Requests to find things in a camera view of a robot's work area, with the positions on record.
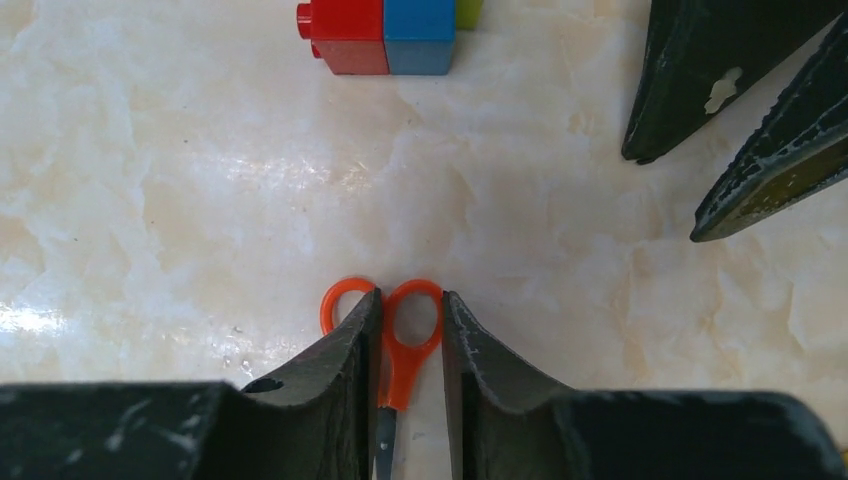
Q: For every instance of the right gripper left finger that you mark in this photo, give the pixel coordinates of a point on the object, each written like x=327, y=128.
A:
x=313, y=417

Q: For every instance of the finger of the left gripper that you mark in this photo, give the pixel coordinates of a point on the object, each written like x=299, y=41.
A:
x=799, y=149
x=700, y=55

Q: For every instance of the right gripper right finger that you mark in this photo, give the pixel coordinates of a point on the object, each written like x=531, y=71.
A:
x=509, y=420

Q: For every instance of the orange handled scissors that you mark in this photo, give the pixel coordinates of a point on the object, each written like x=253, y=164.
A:
x=404, y=365

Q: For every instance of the colourful card pack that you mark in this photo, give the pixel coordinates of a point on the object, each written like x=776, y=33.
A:
x=385, y=37

